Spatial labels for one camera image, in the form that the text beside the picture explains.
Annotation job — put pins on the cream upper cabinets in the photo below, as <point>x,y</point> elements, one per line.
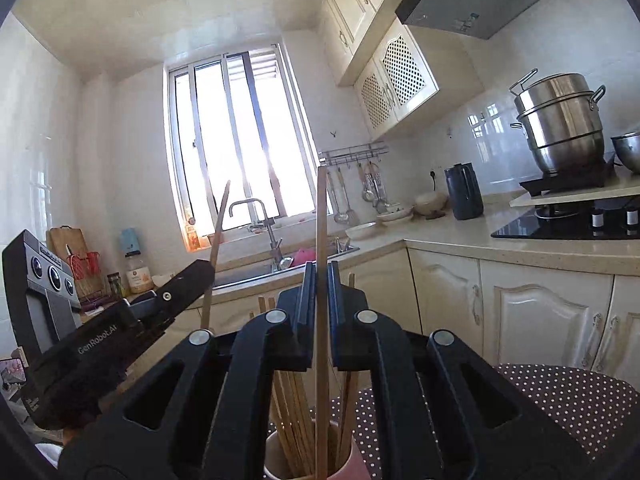
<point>350,10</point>

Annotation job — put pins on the steel sink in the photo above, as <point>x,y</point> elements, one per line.
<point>250,272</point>

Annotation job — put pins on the red basin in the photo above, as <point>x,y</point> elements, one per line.
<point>302,257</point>

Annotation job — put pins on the clear jar with white label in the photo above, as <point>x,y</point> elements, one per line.
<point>139,277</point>

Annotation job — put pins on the dark jar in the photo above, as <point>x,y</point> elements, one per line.
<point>114,285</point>

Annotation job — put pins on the black glass hob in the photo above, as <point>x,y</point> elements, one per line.
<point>540,227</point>

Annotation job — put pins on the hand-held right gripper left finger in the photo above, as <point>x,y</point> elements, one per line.
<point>310,320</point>

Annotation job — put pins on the grey range hood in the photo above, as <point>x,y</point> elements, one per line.
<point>450,5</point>

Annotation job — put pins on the black portable burner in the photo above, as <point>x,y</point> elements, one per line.
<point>565,180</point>

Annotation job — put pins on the long wooden chopstick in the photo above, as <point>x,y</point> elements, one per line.
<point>218,230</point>
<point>322,220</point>

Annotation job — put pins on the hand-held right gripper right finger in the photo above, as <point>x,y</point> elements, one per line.
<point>334,320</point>

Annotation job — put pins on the wooden cutting board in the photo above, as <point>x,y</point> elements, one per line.
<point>62,242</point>

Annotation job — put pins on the orange bottle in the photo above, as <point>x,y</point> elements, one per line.
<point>192,235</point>

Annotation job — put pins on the pink cup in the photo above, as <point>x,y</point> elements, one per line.
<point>356,467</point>

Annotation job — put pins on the hanging metal spoon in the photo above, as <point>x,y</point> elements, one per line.
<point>369,192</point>

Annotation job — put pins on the red utensil holder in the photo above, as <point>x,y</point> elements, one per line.
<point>87,270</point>

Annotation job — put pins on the hanging metal skimmer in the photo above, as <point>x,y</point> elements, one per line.
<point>382,205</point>

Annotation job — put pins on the small white bowl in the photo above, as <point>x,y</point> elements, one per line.
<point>162,281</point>

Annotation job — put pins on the beige bowl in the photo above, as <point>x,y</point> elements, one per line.
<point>431,204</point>

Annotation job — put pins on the metal utensil rack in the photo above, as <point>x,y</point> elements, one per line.
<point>355,152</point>

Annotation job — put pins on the polka dot tablecloth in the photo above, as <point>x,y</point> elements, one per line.
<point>575,400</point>

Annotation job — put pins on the steel steamer pot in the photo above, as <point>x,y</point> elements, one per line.
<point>560,130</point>

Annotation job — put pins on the light blue carton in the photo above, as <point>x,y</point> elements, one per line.
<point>130,242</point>

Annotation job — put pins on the bundle of wooden chopsticks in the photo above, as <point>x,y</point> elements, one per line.
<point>295,410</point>

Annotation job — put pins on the metal faucet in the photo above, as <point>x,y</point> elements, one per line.
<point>272,240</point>

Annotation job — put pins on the kitchen window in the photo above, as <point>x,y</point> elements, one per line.
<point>240,135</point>

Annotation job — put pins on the small lattice door cabinet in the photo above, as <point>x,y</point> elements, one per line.
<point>400,75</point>

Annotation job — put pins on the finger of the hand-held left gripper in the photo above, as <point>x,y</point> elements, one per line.
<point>185,285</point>

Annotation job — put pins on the hanging metal ladle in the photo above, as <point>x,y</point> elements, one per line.
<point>341,217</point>

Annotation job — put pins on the dark electric kettle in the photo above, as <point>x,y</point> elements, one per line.
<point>465,195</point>

